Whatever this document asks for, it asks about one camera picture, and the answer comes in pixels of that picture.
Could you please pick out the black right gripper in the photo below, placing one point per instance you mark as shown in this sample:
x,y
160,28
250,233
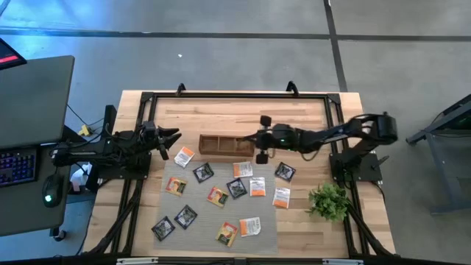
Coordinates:
x,y
270,138

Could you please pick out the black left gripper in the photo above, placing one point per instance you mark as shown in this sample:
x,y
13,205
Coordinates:
x,y
154,138

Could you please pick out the orange and white tea bag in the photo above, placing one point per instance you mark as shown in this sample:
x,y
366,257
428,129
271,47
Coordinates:
x,y
257,186
281,197
184,157
250,226
243,169

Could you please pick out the wooden three-compartment organizer box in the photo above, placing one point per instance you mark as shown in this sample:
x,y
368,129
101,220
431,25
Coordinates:
x,y
206,145

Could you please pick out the black foil tea bag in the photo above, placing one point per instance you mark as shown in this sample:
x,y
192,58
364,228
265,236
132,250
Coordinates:
x,y
203,172
185,216
285,171
163,228
236,188

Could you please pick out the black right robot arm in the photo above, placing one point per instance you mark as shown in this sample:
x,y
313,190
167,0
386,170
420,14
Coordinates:
x,y
331,134

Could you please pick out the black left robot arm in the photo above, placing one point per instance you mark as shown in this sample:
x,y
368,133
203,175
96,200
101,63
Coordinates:
x,y
92,151

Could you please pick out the small black upright box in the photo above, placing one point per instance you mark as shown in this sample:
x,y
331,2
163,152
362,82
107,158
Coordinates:
x,y
109,117

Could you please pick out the yellow plug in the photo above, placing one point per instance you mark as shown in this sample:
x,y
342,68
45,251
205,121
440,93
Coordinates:
x,y
85,130

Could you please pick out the white plastic bag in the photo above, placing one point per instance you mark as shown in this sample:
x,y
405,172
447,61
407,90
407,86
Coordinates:
x,y
79,176

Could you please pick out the small green artificial plant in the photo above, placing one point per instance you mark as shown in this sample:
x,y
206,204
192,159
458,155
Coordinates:
x,y
329,202

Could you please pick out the grey woven placemat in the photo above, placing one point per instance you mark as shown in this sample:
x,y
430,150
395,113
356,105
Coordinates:
x,y
198,243

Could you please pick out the black computer mouse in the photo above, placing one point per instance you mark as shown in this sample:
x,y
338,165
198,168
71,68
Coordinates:
x,y
52,189

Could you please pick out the large grey flat panel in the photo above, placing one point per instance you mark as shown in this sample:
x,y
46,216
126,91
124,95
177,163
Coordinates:
x,y
33,99

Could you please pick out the black caster wheel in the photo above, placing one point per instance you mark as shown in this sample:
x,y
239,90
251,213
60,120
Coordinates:
x,y
59,234

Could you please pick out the backlit black keyboard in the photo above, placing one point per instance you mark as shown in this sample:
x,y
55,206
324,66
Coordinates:
x,y
16,167

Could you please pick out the grey office desk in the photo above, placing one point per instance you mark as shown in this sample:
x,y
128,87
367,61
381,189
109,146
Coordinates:
x,y
22,210

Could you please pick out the dark metal cart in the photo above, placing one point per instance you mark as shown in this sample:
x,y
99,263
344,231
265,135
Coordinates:
x,y
423,134

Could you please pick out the screen with red bar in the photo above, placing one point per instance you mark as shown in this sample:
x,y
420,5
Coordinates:
x,y
9,55

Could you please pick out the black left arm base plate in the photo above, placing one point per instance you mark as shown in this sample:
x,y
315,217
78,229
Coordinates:
x,y
106,174

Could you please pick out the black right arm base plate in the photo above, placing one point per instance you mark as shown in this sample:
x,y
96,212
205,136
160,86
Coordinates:
x,y
368,167

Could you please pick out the white strip bracket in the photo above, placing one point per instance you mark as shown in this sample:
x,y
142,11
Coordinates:
x,y
343,261
137,261

